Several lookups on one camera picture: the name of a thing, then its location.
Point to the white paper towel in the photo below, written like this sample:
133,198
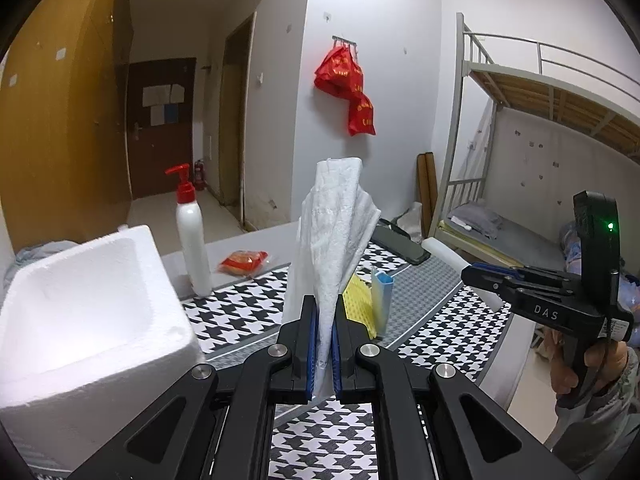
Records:
330,240

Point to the white pump bottle red cap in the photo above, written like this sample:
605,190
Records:
192,240

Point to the small red plastic bag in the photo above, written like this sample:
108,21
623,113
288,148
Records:
361,115

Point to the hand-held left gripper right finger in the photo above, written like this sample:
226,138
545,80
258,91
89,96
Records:
338,355

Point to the person's right hand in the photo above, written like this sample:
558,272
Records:
610,360

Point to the large red plastic bag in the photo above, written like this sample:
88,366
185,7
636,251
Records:
337,72

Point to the person's right forearm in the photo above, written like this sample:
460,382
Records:
605,420

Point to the black smartphone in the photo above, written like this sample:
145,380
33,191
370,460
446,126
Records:
400,247

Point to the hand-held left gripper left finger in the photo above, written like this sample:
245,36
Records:
311,355

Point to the white bag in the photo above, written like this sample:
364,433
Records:
412,217

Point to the metal wall hook rack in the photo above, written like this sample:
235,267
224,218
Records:
345,41

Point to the metal bunk bed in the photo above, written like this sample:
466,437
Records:
530,95

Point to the white paper notices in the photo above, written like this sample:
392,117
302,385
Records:
162,95

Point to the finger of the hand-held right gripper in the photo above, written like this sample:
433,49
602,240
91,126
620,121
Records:
482,277
500,268

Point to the grey folded clothes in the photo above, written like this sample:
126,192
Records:
477,217

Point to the white foam box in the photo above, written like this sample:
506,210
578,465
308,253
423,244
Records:
75,320

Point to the brown entrance door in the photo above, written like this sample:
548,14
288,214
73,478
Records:
160,155

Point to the blue paper notice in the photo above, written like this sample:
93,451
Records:
171,115

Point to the wooden wardrobe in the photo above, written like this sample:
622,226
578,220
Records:
60,135

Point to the light blue small box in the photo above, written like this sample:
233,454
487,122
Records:
382,300

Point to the wooden boards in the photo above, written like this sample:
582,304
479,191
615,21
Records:
427,190

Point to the side door frame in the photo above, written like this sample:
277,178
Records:
235,120

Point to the red snack packet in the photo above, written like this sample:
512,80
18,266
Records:
242,262

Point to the houndstooth table mat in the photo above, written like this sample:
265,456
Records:
435,340

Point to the yellow foam net sleeve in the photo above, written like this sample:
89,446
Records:
357,305

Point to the red fire extinguisher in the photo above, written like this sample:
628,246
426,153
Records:
199,175

